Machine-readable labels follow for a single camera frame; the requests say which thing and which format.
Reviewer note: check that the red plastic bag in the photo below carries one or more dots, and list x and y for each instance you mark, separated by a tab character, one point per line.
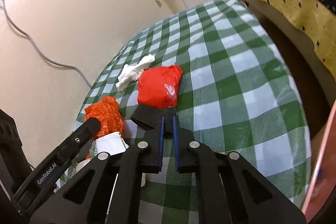
157	87

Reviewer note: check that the white tissue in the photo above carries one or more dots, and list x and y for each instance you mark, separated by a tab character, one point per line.
128	74

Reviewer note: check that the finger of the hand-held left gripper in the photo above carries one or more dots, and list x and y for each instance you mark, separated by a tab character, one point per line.
84	134

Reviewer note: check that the orange plastic bag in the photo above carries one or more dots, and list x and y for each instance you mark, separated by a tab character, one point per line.
107	113

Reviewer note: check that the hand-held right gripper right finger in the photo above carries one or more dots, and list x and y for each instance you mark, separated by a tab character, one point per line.
177	145

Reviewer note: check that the black rectangular block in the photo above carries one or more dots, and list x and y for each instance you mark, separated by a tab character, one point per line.
147	115

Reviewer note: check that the pink plastic bin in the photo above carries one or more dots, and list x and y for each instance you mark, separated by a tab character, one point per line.
324	161

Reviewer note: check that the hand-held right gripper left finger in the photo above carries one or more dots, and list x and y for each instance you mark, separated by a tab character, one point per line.
160	145

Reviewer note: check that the white paper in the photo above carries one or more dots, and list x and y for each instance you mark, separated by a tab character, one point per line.
110	144

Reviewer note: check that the yellow starry bed skirt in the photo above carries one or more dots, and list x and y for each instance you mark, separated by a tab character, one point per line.
288	6

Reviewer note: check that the white wall socket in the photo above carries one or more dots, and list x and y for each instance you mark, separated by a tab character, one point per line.
157	2

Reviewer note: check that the green checkered tablecloth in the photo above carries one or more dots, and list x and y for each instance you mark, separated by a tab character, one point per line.
236	82

